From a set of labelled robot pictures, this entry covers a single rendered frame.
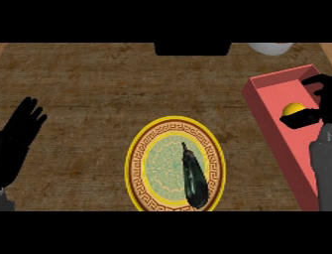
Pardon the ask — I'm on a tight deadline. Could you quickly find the yellow lemon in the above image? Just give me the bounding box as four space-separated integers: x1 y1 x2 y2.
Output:
280 102 307 117

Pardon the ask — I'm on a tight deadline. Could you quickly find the black rectangular appliance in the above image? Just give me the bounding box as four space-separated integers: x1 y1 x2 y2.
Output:
152 43 233 57

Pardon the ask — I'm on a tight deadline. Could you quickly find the yellow patterned plate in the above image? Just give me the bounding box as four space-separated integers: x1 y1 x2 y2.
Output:
122 115 227 212

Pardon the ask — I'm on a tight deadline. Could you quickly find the red cardboard box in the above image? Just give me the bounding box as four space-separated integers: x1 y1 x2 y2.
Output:
242 63 332 212

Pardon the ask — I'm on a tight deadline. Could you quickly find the dark green eggplant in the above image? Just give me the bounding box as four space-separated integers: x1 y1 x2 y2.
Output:
180 141 210 210

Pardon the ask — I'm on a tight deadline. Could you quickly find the white round bowl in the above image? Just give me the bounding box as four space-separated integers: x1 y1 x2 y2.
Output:
246 43 294 57

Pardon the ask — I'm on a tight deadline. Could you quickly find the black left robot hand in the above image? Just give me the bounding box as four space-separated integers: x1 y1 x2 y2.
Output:
0 96 49 191

